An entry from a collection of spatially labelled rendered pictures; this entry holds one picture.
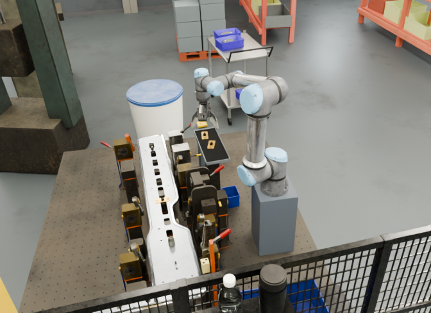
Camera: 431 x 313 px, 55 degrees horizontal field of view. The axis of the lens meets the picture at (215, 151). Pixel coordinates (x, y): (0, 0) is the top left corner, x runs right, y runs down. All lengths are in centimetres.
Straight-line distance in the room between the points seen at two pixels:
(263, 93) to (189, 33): 500
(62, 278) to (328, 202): 236
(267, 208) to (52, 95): 266
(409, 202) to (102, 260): 270
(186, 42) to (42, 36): 319
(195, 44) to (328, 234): 413
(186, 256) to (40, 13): 262
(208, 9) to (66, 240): 469
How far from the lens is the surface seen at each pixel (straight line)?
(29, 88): 594
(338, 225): 367
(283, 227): 229
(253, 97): 174
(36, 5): 395
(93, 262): 252
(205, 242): 191
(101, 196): 294
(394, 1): 808
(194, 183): 212
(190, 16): 662
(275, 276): 115
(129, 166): 258
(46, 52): 406
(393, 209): 395
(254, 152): 192
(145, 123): 418
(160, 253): 205
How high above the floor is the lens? 249
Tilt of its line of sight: 34 degrees down
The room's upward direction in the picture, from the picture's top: 3 degrees counter-clockwise
